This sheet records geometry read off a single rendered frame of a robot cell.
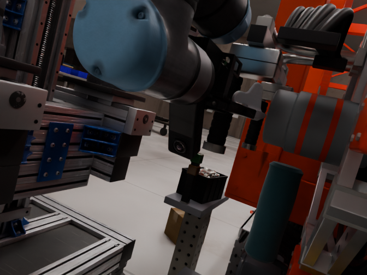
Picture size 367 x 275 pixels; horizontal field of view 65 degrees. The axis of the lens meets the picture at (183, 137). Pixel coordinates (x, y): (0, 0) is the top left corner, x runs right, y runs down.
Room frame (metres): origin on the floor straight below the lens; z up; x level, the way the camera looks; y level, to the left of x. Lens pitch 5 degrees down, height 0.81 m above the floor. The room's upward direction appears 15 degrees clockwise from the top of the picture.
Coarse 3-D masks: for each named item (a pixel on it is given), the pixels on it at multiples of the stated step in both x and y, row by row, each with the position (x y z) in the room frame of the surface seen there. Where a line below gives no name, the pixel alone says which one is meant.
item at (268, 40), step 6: (252, 24) 0.50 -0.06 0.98; (252, 30) 0.50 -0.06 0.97; (258, 30) 0.50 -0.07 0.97; (264, 30) 0.49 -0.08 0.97; (252, 36) 0.50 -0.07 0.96; (258, 36) 0.50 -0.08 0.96; (264, 36) 0.49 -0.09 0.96; (270, 36) 0.53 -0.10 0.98; (252, 42) 0.50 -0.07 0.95; (258, 42) 0.50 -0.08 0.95; (264, 42) 0.50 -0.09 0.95; (270, 42) 0.54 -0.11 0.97; (282, 72) 0.76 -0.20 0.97; (282, 78) 0.79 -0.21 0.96; (282, 84) 0.82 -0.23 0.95
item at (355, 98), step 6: (366, 60) 0.60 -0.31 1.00; (366, 66) 0.60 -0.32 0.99; (360, 72) 0.62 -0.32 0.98; (366, 72) 0.59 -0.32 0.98; (360, 78) 0.60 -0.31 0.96; (366, 78) 0.59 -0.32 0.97; (360, 84) 0.60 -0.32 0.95; (354, 90) 0.62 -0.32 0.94; (360, 90) 0.59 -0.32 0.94; (354, 96) 0.60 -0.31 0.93; (360, 96) 0.59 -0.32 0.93; (354, 102) 0.60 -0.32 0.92
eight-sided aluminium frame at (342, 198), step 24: (336, 168) 0.82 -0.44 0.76; (336, 192) 0.37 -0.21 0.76; (360, 192) 0.36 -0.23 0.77; (312, 216) 0.72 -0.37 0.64; (336, 216) 0.38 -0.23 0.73; (360, 216) 0.36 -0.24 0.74; (312, 240) 0.44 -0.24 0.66; (360, 240) 0.39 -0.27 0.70; (312, 264) 0.49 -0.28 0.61; (336, 264) 0.45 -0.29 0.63
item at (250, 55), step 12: (240, 48) 0.52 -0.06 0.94; (252, 48) 0.51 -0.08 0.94; (264, 48) 0.51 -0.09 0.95; (228, 60) 0.53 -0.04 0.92; (240, 60) 0.52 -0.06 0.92; (252, 60) 0.51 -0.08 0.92; (264, 60) 0.50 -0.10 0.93; (276, 60) 0.50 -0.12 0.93; (240, 72) 0.52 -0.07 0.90; (252, 72) 0.51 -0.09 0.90; (264, 72) 0.50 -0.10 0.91; (276, 72) 0.51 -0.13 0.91
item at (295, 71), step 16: (288, 0) 1.12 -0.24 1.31; (304, 0) 1.10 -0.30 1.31; (320, 0) 1.08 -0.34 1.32; (288, 16) 1.12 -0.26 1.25; (288, 64) 1.10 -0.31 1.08; (288, 80) 1.09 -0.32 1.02; (304, 80) 1.15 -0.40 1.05; (240, 144) 1.13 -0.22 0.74; (256, 144) 1.11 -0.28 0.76; (240, 160) 1.12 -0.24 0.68; (256, 160) 1.10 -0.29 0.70; (272, 160) 1.08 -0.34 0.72; (240, 176) 1.11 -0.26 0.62; (256, 176) 1.09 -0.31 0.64; (240, 192) 1.11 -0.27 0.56; (256, 192) 1.08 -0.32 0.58
